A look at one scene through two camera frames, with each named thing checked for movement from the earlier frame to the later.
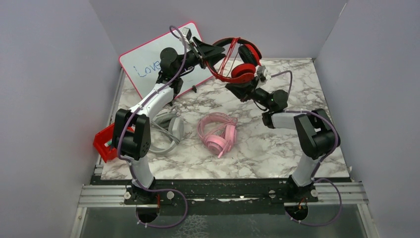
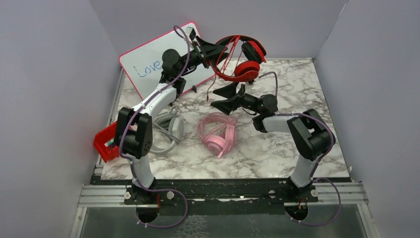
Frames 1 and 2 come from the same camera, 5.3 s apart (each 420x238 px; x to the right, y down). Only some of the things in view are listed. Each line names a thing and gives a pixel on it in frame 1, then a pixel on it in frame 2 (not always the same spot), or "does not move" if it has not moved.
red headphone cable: [220, 74] → [217, 61]
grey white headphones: [172, 126] does not move
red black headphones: [249, 51] does not move
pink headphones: [219, 131] does not move
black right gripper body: [260, 94] → [249, 101]
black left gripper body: [192, 57] does not move
